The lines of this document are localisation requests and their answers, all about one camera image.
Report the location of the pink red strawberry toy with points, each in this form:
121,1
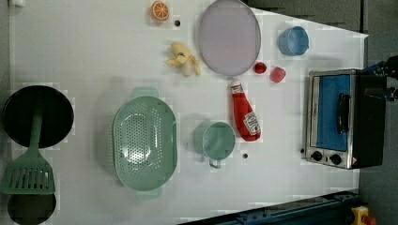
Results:
277,74

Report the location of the dark red strawberry toy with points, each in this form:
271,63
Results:
260,68

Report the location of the silver black toaster oven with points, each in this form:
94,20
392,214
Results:
345,119

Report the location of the orange slice toy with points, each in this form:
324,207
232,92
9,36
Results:
159,11

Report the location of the green slotted spatula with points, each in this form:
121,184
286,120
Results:
30,173

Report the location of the black round pan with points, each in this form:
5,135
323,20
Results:
57,115

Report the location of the yellow plush banana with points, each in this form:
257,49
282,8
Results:
184,60

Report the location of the lilac round plate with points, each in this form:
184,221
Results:
229,37

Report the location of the green mug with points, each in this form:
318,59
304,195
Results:
215,140

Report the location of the blue metal frame rail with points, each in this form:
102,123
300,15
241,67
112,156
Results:
331,209

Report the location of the green oval strainer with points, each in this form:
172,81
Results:
145,143

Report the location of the red plush ketchup bottle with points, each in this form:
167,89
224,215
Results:
245,118

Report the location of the yellow red clamp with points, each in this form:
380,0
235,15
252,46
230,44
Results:
362,217

